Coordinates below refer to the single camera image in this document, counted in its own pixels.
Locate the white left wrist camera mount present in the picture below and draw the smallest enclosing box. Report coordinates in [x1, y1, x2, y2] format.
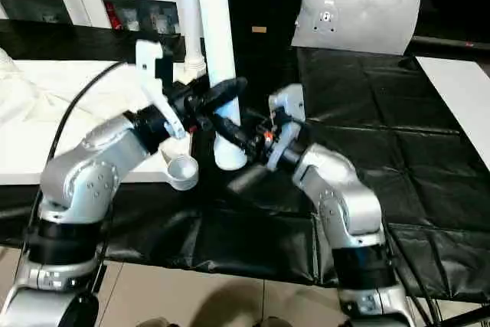
[135, 38, 188, 141]

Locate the black mat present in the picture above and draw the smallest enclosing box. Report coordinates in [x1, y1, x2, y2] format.
[0, 18, 490, 301]

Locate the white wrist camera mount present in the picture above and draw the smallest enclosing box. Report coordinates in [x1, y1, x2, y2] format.
[266, 83, 307, 172]
[135, 38, 188, 141]

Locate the dark robot leg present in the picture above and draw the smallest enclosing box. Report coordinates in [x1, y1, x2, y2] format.
[136, 316, 172, 327]
[263, 316, 294, 327]

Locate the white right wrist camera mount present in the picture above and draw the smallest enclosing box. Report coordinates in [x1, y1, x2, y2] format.
[266, 83, 307, 172]

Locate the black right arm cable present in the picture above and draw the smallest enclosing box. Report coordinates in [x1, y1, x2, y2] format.
[384, 223, 443, 327]

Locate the dark right robot leg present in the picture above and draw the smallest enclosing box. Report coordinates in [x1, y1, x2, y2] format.
[263, 316, 294, 327]

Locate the white plastic table top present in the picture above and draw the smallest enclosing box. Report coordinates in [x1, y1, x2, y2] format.
[0, 47, 201, 192]

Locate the white flat panel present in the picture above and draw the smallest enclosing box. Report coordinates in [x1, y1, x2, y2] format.
[415, 55, 490, 172]

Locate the dark left robot leg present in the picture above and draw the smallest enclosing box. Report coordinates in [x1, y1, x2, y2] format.
[136, 316, 172, 327]

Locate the black metal stand pole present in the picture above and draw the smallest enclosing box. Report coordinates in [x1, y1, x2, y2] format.
[436, 302, 490, 327]

